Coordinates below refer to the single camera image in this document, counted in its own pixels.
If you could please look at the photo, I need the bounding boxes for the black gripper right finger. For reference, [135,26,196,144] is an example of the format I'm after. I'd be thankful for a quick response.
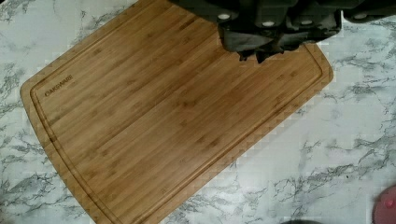
[255,18,342,63]

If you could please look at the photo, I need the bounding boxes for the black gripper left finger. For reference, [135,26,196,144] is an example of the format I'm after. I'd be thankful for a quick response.
[218,25,275,62]

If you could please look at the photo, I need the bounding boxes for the bamboo cutting board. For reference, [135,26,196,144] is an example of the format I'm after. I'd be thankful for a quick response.
[21,0,332,224]

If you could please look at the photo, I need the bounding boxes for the pink round object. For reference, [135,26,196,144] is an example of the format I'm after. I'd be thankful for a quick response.
[373,186,396,224]

